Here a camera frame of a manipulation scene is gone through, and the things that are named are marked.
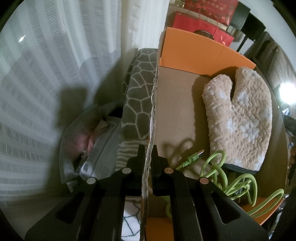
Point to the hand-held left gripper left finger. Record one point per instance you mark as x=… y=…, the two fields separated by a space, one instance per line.
x=138 y=162

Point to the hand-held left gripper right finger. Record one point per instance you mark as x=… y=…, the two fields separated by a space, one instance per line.
x=157 y=162

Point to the orange cardboard box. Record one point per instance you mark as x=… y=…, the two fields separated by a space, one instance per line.
x=175 y=104

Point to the beige fleece oven mitt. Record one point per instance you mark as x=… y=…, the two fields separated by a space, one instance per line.
x=240 y=120

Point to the clear plastic bag with papers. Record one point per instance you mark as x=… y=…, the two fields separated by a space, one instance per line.
x=101 y=148

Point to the white curtain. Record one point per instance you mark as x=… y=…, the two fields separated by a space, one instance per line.
x=46 y=58

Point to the red gift bag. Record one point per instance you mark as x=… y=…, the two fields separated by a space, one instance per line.
x=196 y=23

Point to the bright lamp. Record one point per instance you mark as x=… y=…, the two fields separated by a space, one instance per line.
x=288 y=92

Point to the brown sofa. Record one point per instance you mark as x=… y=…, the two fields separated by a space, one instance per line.
x=277 y=60

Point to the red gift box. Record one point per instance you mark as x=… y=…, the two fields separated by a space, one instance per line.
x=215 y=7

